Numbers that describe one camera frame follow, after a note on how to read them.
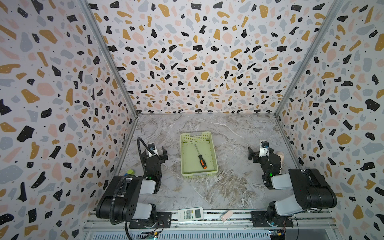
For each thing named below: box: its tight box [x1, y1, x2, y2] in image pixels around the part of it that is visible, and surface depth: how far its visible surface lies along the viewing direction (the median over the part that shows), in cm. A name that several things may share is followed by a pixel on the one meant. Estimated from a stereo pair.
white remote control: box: [177, 207, 204, 222], surface depth 76 cm
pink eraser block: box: [220, 210, 233, 223], surface depth 75 cm
